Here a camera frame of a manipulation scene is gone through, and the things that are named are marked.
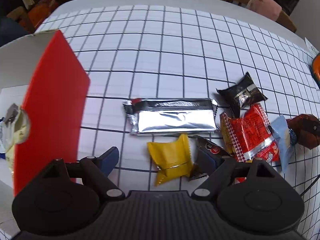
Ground blue white snack packet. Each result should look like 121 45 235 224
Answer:
0 121 6 159

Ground silver foil snack bar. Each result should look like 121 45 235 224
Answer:
123 98 218 135

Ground orange green tissue box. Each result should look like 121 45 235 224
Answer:
310 53 320 88

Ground yellow snack packet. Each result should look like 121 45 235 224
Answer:
147 134 193 186

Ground white grid tablecloth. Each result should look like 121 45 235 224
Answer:
37 5 319 192

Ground red chip packet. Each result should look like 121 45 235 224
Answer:
220 102 281 183

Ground chocolate lollipop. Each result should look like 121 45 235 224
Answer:
1 103 20 128

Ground red and white cardboard box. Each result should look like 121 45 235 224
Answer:
0 29 91 240

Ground wooden chair with pink cloth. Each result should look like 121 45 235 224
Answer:
225 0 297 33

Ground light blue snack packet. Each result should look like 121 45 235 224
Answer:
270 115 295 174

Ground brown red snack bag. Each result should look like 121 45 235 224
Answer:
286 114 319 150

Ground dark chocolate packet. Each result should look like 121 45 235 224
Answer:
189 136 232 181

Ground black small snack packet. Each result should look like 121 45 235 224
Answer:
216 72 268 118

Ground pale yellow snack wrapper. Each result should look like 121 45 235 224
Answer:
5 108 30 177

